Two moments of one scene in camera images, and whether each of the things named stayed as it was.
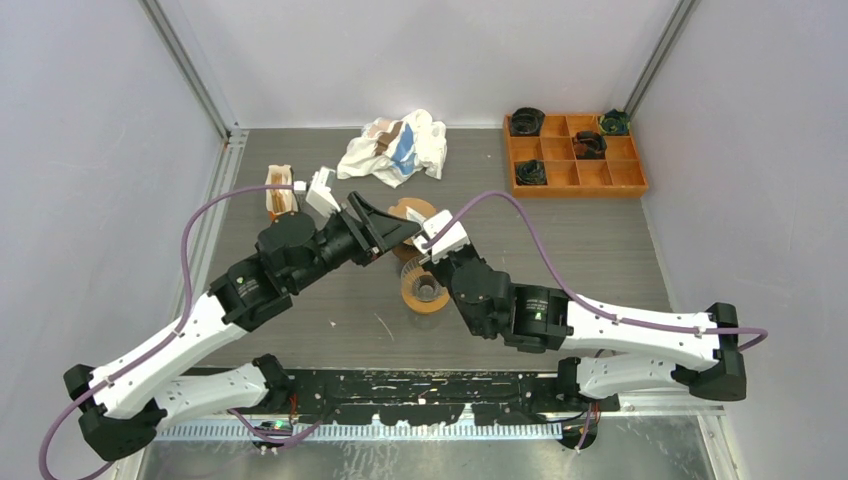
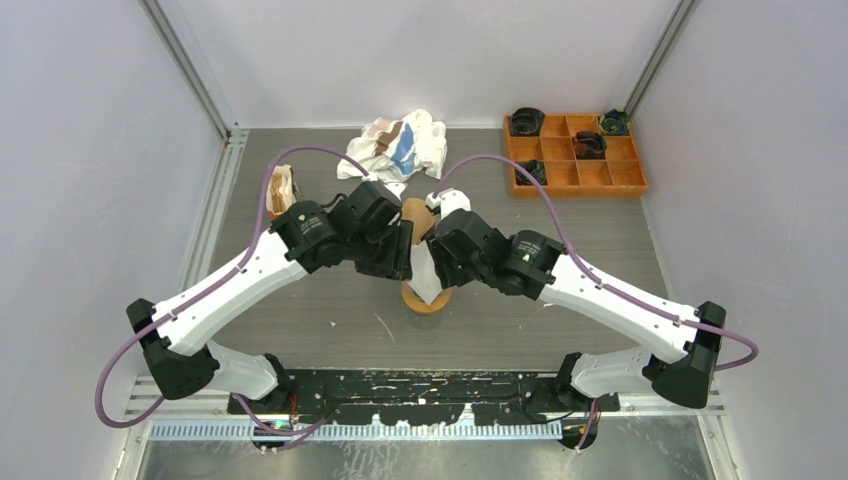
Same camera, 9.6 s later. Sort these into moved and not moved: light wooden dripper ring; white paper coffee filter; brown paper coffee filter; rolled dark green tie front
Moved: white paper coffee filter
Not moved: rolled dark green tie front; brown paper coffee filter; light wooden dripper ring
